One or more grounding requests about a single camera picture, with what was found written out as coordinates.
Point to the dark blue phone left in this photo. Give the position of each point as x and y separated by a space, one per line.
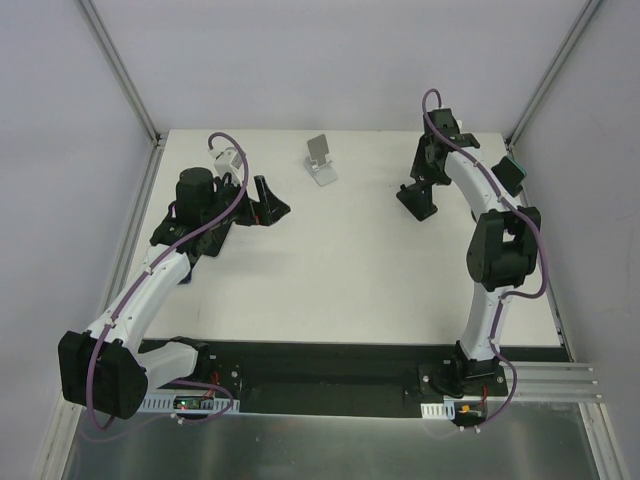
187 279

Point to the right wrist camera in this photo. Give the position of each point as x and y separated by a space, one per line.
456 120

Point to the aluminium frame post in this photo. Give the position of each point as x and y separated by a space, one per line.
118 69
561 57

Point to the right white cable duct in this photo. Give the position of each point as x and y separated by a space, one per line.
438 411

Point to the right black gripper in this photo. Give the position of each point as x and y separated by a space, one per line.
426 182

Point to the right aluminium frame post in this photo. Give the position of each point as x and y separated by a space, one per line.
561 57

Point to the left aluminium frame post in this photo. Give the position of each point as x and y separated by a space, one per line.
118 69

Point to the aluminium rail right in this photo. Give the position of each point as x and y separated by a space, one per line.
557 382

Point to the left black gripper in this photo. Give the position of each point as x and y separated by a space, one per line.
250 209

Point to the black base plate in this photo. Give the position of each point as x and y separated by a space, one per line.
353 380

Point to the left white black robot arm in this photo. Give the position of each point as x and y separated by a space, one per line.
103 367

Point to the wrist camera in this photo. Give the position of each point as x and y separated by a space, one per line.
456 120
226 160

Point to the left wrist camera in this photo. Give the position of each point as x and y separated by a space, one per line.
226 160

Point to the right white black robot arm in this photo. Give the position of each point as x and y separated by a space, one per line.
503 250

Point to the silver phone stand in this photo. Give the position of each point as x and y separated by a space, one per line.
318 162

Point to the black folding phone stand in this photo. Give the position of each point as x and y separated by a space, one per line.
417 198

